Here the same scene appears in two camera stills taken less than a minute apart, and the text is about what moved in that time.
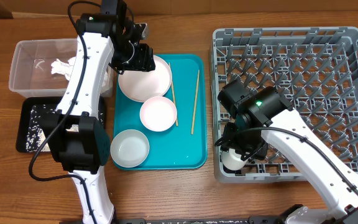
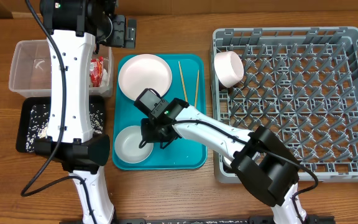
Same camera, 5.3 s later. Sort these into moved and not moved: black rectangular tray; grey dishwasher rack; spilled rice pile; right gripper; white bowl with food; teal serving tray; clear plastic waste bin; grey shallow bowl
Moved: grey shallow bowl; white bowl with food; right gripper
Not moved: teal serving tray; clear plastic waste bin; black rectangular tray; grey dishwasher rack; spilled rice pile
